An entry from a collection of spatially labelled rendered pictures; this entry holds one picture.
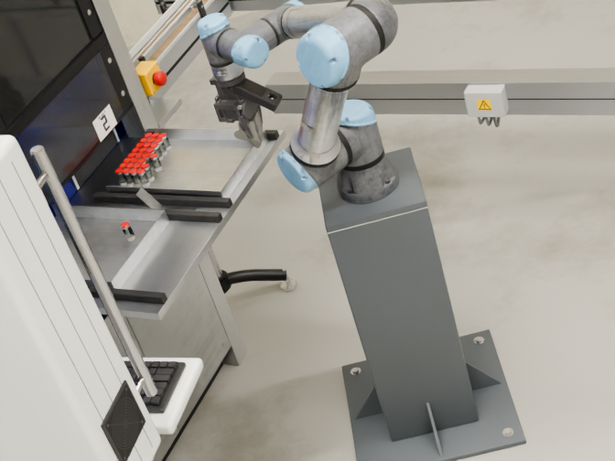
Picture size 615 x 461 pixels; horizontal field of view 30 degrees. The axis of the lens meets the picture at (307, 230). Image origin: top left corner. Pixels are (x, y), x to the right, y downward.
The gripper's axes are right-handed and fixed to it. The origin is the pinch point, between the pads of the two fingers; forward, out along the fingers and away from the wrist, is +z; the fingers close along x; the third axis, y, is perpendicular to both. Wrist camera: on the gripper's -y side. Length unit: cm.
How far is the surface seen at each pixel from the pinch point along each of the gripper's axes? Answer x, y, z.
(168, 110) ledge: -19.9, 39.5, 3.5
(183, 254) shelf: 39.5, 3.1, 3.6
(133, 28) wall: -210, 195, 83
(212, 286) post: -9, 39, 60
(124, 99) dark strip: -3.5, 39.1, -10.9
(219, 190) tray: 19.8, 2.1, 0.1
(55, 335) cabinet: 100, -16, -31
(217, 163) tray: 4.5, 11.4, 3.4
